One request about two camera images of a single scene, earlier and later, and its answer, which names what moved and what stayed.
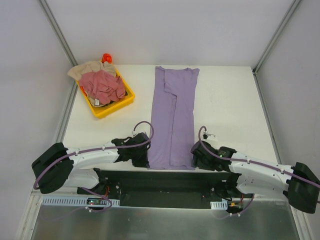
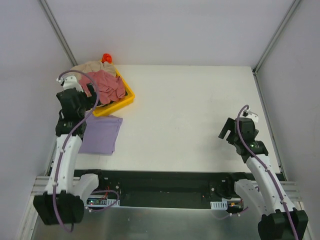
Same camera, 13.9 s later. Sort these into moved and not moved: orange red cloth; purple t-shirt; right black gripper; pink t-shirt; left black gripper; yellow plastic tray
Moved: left black gripper; purple t-shirt; right black gripper
Not moved: pink t-shirt; yellow plastic tray; orange red cloth
